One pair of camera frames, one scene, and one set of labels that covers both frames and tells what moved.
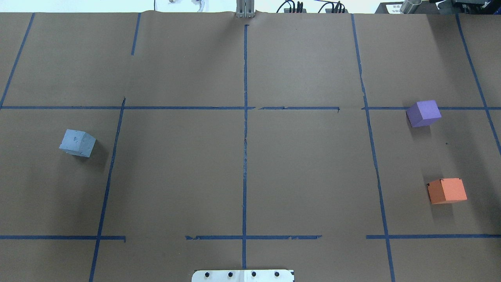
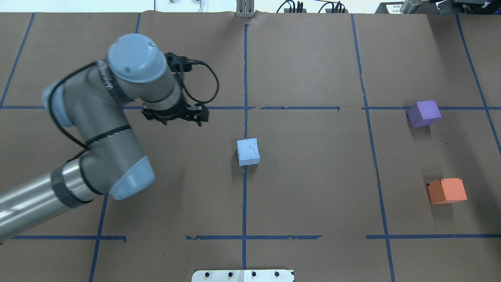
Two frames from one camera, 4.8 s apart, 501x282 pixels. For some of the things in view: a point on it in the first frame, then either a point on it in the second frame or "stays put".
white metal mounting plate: x=243 y=275 stays put
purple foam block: x=423 y=113 stays put
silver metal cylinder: x=410 y=6 stays put
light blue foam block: x=77 y=143 to x=248 y=151
